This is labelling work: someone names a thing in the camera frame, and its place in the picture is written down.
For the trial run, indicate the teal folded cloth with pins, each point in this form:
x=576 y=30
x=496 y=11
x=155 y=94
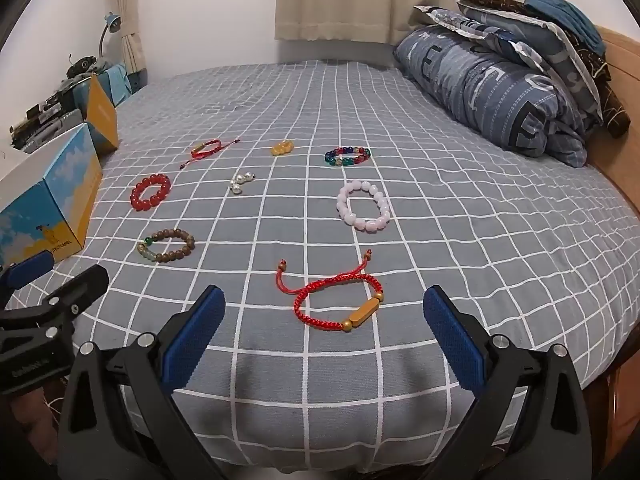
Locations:
x=565 y=12

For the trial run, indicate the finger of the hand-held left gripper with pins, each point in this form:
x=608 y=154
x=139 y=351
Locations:
x=80 y=285
x=30 y=266

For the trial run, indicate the blue desk lamp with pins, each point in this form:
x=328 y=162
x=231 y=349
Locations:
x=114 y=21

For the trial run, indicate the black bag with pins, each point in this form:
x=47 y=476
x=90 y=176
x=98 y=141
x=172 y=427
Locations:
x=82 y=66

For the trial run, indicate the wooden headboard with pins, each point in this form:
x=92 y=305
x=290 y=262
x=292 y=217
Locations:
x=620 y=150

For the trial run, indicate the grey pillow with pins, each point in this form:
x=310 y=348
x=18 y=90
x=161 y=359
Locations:
x=475 y=80

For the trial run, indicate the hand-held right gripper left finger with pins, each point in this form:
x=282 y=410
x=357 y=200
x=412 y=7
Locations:
x=195 y=340

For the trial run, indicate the blue patterned pillow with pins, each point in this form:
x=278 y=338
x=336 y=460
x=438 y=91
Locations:
x=530 y=45

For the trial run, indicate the person's left hand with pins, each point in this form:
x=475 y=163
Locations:
x=25 y=425

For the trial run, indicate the yellow bead charm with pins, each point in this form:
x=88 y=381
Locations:
x=281 y=149

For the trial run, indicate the wide beige curtain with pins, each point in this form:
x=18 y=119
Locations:
x=380 y=0

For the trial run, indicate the grey checked bed sheet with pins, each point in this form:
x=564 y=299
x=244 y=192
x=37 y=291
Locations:
x=400 y=270

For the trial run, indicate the grey suitcase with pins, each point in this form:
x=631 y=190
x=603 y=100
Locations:
x=47 y=127

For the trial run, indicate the white cardboard box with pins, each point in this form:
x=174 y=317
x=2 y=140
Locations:
x=55 y=195

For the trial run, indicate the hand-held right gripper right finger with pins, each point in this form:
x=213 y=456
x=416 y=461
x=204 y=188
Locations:
x=452 y=345

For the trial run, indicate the narrow beige curtain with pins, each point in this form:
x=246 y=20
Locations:
x=127 y=10

